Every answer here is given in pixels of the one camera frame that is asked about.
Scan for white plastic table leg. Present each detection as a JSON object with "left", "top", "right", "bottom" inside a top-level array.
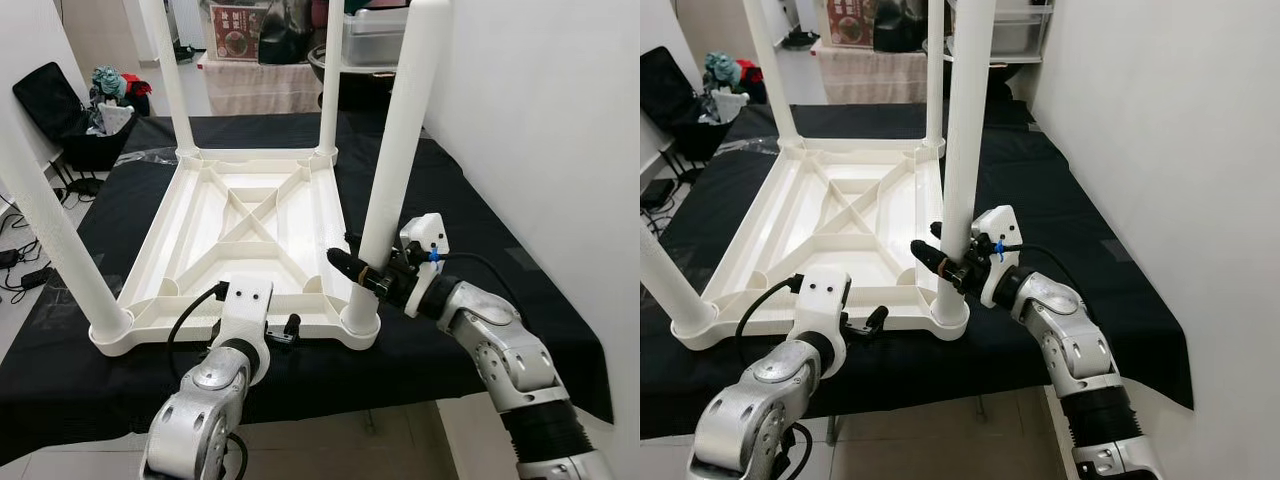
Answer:
[
  {"left": 0, "top": 95, "right": 133, "bottom": 343},
  {"left": 925, "top": 0, "right": 949, "bottom": 146},
  {"left": 316, "top": 0, "right": 347, "bottom": 158},
  {"left": 140, "top": 0, "right": 201, "bottom": 159},
  {"left": 640, "top": 215, "right": 716, "bottom": 336},
  {"left": 342, "top": 0, "right": 453, "bottom": 336},
  {"left": 742, "top": 0, "right": 801, "bottom": 146},
  {"left": 930, "top": 0, "right": 999, "bottom": 329}
]

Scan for black tablecloth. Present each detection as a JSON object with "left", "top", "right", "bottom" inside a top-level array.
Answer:
[
  {"left": 0, "top": 112, "right": 613, "bottom": 466},
  {"left": 640, "top": 102, "right": 1196, "bottom": 441}
]

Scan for white plastic table top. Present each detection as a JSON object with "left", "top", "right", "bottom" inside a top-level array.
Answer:
[
  {"left": 90, "top": 148, "right": 383, "bottom": 358},
  {"left": 700, "top": 138, "right": 971, "bottom": 351}
]

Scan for large black wok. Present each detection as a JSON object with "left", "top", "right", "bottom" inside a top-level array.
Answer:
[{"left": 308, "top": 45, "right": 396, "bottom": 111}]

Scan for beige cloth covered stand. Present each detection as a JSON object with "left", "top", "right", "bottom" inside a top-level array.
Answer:
[
  {"left": 200, "top": 60, "right": 331, "bottom": 116},
  {"left": 815, "top": 48, "right": 931, "bottom": 106}
]

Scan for clear grey storage box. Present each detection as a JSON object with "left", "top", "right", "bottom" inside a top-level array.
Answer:
[
  {"left": 342, "top": 8, "right": 411, "bottom": 69},
  {"left": 945, "top": 5, "right": 1051, "bottom": 56}
]

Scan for black plastic bag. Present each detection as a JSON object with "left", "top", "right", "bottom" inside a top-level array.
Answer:
[
  {"left": 258, "top": 0, "right": 316, "bottom": 66},
  {"left": 875, "top": 0, "right": 931, "bottom": 53}
]

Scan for storage box with orange lid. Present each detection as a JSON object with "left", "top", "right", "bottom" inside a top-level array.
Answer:
[
  {"left": 825, "top": 0, "right": 881, "bottom": 49},
  {"left": 208, "top": 0, "right": 266, "bottom": 63}
]

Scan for white plastic packet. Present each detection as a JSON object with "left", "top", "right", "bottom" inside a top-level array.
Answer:
[
  {"left": 98, "top": 103, "right": 136, "bottom": 136},
  {"left": 705, "top": 90, "right": 749, "bottom": 123}
]

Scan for black open suitcase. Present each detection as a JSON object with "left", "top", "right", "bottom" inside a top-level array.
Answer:
[
  {"left": 12, "top": 62, "right": 151, "bottom": 173},
  {"left": 640, "top": 45, "right": 771, "bottom": 161}
]

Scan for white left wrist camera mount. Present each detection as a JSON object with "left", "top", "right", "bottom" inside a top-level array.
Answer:
[
  {"left": 797, "top": 268, "right": 853, "bottom": 379},
  {"left": 218, "top": 280, "right": 274, "bottom": 386}
]

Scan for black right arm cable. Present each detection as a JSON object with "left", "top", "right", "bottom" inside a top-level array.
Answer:
[
  {"left": 990, "top": 240, "right": 1086, "bottom": 291},
  {"left": 430, "top": 248, "right": 521, "bottom": 301}
]

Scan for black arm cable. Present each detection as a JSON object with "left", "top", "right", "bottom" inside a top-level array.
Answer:
[
  {"left": 165, "top": 283, "right": 229, "bottom": 351},
  {"left": 735, "top": 275, "right": 803, "bottom": 341},
  {"left": 430, "top": 248, "right": 521, "bottom": 301},
  {"left": 990, "top": 240, "right": 1086, "bottom": 291}
]

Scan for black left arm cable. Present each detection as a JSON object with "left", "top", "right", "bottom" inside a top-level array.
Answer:
[
  {"left": 165, "top": 283, "right": 229, "bottom": 351},
  {"left": 735, "top": 275, "right": 803, "bottom": 341}
]

